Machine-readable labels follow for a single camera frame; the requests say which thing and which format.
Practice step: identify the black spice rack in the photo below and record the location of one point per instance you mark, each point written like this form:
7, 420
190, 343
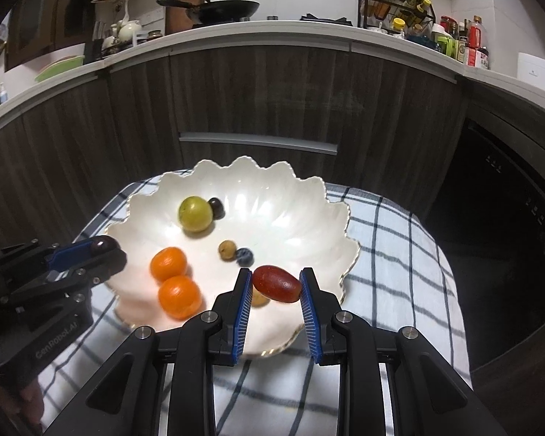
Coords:
411, 17

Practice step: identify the white scalloped ceramic bowl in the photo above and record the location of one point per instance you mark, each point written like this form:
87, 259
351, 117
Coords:
286, 222

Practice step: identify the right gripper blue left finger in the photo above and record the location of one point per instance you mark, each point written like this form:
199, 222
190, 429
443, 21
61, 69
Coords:
233, 309

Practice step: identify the grey drawer handle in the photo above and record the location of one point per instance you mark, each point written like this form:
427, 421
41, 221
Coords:
308, 146

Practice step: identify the red sauce bottle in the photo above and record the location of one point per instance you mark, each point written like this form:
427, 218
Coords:
475, 40

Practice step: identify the yellow-green round fruit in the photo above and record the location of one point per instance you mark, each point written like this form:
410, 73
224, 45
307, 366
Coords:
195, 214

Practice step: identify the large orange mandarin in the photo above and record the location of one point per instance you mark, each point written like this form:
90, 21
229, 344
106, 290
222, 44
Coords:
180, 297

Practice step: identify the gas stove burner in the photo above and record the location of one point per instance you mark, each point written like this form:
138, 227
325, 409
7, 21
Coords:
342, 21

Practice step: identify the person left hand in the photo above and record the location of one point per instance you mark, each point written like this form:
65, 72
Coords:
27, 403

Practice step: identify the white teapot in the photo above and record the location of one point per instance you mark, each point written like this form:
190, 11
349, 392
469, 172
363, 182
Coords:
127, 30

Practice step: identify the black wok pan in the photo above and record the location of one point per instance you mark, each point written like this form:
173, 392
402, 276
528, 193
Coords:
215, 12

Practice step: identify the green basin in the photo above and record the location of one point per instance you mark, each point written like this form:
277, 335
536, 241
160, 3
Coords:
58, 67

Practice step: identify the dark grape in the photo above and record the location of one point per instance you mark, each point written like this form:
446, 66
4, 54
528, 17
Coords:
102, 244
217, 208

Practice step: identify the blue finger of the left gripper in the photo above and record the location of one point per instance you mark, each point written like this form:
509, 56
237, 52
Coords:
65, 258
100, 267

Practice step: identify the brown longan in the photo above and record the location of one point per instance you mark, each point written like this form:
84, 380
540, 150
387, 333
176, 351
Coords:
259, 300
227, 250

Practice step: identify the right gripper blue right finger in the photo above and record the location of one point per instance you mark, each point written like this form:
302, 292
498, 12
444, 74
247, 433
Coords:
318, 308

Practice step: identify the red cherry tomato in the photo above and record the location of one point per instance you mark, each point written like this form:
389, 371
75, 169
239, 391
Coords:
276, 284

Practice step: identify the built-in black dishwasher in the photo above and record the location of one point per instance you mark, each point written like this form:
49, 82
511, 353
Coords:
489, 219

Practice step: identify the blueberry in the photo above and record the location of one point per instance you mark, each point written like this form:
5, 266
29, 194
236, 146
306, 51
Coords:
244, 257

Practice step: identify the small orange mandarin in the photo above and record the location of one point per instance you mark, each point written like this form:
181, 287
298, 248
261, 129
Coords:
168, 262

